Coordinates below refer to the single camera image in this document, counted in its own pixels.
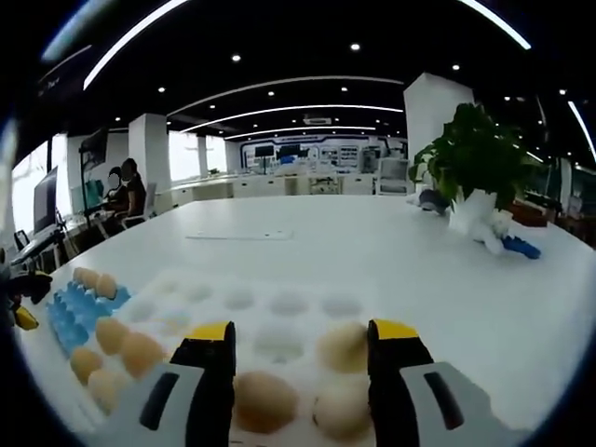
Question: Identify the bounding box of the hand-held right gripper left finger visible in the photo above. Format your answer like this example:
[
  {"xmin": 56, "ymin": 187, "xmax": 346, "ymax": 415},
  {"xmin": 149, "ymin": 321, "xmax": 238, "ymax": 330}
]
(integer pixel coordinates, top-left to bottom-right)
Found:
[{"xmin": 137, "ymin": 319, "xmax": 237, "ymax": 447}]

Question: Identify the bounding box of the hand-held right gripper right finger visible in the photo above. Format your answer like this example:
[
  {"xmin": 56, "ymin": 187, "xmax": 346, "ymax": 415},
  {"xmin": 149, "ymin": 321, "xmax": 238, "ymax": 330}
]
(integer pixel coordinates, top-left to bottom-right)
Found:
[{"xmin": 366, "ymin": 318, "xmax": 502, "ymax": 447}]

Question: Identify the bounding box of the blue egg tray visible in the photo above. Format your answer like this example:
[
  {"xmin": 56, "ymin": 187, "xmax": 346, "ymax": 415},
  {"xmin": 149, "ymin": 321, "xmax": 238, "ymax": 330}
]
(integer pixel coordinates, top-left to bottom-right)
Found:
[{"xmin": 45, "ymin": 280, "xmax": 132, "ymax": 358}]

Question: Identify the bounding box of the group of brown eggs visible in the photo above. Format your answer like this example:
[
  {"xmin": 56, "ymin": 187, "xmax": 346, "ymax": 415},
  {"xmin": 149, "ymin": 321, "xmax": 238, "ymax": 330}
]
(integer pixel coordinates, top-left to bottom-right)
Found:
[{"xmin": 69, "ymin": 318, "xmax": 374, "ymax": 442}]

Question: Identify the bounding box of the white foam egg tray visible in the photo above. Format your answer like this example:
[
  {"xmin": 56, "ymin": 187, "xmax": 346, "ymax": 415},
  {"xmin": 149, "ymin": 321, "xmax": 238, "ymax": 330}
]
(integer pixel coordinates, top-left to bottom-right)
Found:
[{"xmin": 90, "ymin": 271, "xmax": 381, "ymax": 447}]

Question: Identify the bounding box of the dark office desk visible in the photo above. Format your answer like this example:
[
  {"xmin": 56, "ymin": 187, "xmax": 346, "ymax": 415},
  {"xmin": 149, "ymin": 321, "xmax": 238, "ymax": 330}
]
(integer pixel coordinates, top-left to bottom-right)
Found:
[{"xmin": 8, "ymin": 227, "xmax": 66, "ymax": 269}]

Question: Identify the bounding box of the grey computer monitor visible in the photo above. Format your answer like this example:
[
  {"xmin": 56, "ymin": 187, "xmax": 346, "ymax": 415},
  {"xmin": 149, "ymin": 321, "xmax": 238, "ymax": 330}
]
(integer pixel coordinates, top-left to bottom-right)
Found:
[{"xmin": 32, "ymin": 165, "xmax": 61, "ymax": 237}]

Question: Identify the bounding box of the black monitor on stand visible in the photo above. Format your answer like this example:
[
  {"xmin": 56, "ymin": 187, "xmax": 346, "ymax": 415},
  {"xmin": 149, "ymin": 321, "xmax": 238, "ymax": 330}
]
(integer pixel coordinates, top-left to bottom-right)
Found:
[{"xmin": 78, "ymin": 128, "xmax": 111, "ymax": 224}]

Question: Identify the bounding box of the white table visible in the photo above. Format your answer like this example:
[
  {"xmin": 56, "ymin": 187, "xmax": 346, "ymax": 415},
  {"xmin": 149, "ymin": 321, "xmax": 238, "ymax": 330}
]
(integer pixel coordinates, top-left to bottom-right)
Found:
[{"xmin": 13, "ymin": 194, "xmax": 596, "ymax": 447}]

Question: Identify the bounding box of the blue plastic object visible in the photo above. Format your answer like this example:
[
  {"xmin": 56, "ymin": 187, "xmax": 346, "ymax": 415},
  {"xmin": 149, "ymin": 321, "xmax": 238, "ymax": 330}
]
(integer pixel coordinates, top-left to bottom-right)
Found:
[{"xmin": 500, "ymin": 235, "xmax": 543, "ymax": 261}]

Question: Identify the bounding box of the row of white counters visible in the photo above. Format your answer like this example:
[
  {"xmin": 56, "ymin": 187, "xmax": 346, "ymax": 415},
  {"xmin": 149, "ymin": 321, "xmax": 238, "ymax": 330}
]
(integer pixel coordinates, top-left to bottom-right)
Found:
[{"xmin": 169, "ymin": 169, "xmax": 411, "ymax": 206}]

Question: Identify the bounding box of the grey object beside plant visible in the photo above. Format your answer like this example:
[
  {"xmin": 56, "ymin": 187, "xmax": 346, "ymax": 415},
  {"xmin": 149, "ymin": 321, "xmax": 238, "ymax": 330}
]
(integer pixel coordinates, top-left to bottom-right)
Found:
[{"xmin": 416, "ymin": 188, "xmax": 451, "ymax": 215}]

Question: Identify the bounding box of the brown wooden box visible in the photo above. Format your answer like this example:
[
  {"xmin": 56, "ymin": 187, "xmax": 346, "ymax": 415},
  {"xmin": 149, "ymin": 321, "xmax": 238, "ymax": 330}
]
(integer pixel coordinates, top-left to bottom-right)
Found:
[{"xmin": 510, "ymin": 197, "xmax": 560, "ymax": 228}]

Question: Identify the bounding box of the white mesh office chair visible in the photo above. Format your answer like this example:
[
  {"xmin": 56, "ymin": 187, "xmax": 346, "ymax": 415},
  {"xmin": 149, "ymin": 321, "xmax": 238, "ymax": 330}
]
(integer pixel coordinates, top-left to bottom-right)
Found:
[{"xmin": 376, "ymin": 156, "xmax": 412, "ymax": 195}]

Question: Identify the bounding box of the black screen on stand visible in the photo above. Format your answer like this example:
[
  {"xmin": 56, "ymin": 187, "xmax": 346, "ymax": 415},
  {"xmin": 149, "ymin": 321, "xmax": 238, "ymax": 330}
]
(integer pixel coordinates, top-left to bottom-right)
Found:
[{"xmin": 254, "ymin": 144, "xmax": 276, "ymax": 174}]

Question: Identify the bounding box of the green plant in white pot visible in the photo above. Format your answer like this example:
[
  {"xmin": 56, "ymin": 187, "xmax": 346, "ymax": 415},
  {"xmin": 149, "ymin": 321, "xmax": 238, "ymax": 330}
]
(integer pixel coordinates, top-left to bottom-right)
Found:
[{"xmin": 408, "ymin": 102, "xmax": 544, "ymax": 255}]

